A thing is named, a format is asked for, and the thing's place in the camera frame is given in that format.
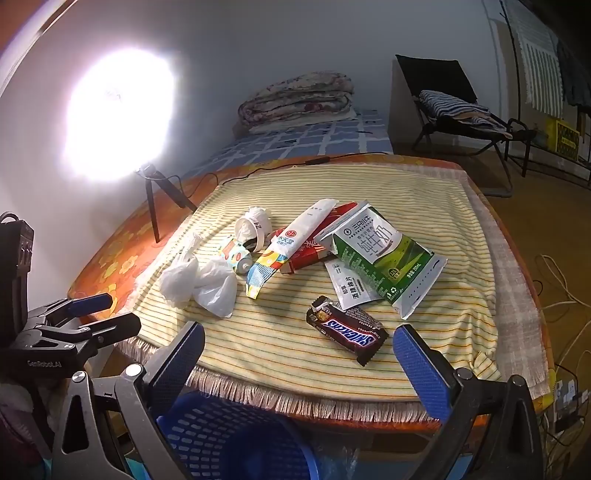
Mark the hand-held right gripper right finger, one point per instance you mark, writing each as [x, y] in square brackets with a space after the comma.
[422, 374]

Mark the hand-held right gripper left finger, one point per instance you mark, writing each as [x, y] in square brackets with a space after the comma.
[180, 364]

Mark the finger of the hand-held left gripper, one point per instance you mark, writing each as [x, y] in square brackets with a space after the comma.
[92, 302]
[115, 327]

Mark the blue plastic basket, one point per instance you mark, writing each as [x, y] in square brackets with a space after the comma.
[221, 438]

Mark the white plastic bag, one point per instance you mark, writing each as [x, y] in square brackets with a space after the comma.
[203, 281]

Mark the brown chocolate bar wrapper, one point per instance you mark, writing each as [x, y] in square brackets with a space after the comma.
[346, 330]

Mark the white wipe sachet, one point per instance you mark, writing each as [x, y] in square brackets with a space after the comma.
[344, 288]

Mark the small colourful can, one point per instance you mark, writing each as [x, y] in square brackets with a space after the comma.
[233, 256]

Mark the green and white milk carton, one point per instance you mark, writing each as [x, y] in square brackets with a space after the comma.
[378, 258]

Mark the white paper cup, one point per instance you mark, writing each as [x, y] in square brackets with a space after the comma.
[247, 233]

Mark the red cardboard box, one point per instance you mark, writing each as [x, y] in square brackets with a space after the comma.
[307, 258]

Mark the striped fringed blanket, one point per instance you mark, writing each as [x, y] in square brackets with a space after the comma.
[286, 332]

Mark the tripod lamp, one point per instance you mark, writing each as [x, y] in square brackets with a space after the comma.
[151, 203]

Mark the dark red cloth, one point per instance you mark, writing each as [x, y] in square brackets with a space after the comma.
[18, 429]

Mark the white power strip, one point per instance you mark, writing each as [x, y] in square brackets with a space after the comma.
[565, 397]

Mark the blue checkered bedsheet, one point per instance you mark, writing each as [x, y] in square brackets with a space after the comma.
[300, 143]

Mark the striped cloth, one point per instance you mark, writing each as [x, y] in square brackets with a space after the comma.
[448, 104]

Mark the yellow crate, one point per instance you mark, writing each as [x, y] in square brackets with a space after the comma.
[565, 138]

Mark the folded floral quilt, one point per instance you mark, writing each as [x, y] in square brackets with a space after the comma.
[295, 99]

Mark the black folding chair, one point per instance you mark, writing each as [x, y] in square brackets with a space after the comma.
[443, 76]

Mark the white hanging towel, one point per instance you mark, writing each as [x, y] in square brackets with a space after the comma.
[540, 69]

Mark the black drying rack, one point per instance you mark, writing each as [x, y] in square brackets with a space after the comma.
[515, 60]

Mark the dark hanging cloth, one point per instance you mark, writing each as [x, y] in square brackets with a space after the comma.
[575, 78]

